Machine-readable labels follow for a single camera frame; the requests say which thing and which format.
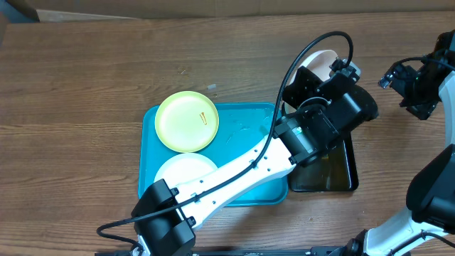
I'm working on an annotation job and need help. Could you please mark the pink plate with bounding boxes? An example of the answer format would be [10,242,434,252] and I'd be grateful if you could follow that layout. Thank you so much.
[287,50,338,85]

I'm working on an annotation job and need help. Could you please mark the yellow plate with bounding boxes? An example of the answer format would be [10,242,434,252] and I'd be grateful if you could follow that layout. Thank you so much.
[154,91,220,153]

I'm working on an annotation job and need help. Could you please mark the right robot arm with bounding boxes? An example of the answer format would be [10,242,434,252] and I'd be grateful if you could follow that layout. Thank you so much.
[332,31,454,256]

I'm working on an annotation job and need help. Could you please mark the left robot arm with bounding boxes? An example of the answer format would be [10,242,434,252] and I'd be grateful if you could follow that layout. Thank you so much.
[132,65,378,255]

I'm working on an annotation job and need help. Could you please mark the black water tray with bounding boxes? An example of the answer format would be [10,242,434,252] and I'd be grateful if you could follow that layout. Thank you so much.
[287,135,359,193]

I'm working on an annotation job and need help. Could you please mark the blue plastic tray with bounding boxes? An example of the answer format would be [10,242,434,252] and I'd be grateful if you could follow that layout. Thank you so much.
[138,102,288,207]

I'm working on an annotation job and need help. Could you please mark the white plate with stain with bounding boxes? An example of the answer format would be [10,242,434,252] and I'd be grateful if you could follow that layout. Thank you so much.
[154,153,218,188]

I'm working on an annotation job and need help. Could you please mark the cardboard board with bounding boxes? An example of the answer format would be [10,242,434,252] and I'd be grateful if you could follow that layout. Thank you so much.
[26,0,454,18]

